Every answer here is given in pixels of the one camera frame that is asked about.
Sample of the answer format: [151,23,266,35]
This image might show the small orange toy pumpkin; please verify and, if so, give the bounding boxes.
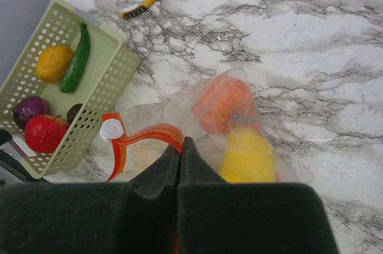
[192,75,257,134]

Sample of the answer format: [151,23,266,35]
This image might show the orange toy fruit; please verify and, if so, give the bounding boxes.
[35,44,74,83]

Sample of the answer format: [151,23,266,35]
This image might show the red toy tomato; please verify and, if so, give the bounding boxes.
[24,114,69,153]

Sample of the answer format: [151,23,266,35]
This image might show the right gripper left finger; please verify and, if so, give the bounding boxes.
[1,146,180,253]

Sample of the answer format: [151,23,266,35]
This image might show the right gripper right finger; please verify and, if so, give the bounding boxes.
[177,137,338,253]

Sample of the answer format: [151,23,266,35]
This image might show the green toy chili pepper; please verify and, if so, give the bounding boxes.
[59,23,90,93]

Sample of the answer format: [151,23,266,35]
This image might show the dark purple toy fruit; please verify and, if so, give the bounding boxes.
[12,96,51,130]

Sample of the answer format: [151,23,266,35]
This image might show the clear zip top bag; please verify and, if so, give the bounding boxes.
[100,68,296,183]

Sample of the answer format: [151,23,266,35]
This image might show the yellow toy bell pepper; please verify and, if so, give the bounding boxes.
[218,127,276,183]

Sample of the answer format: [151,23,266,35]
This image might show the small dark brown toy fruit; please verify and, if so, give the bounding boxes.
[66,104,83,124]

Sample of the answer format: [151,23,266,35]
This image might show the pale green plastic basket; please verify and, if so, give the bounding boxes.
[1,0,140,179]

